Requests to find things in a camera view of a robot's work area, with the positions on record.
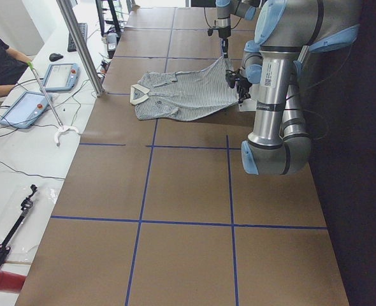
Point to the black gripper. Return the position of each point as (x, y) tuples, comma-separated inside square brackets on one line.
[(241, 83), (224, 32)]

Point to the navy white striped polo shirt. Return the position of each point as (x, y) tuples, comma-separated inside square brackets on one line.
[(184, 95)]

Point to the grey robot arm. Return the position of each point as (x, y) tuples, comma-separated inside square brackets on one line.
[(225, 9), (279, 143)]

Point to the far blue teach pendant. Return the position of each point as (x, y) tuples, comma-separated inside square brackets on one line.
[(61, 77)]

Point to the blue teach pendant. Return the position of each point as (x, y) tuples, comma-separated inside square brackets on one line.
[(61, 77), (25, 111)]

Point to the black computer mouse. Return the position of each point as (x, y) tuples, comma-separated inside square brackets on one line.
[(55, 57)]

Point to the white reacher grabber tool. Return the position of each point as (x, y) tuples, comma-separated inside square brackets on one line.
[(62, 128)]

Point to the near blue teach pendant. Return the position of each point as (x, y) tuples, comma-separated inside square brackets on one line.
[(25, 111)]

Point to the person in black shirt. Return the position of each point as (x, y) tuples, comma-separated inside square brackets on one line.
[(13, 64)]

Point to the red cylinder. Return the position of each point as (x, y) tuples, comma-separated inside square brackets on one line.
[(11, 282)]

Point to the aluminium frame post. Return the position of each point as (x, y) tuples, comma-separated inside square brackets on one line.
[(81, 46)]

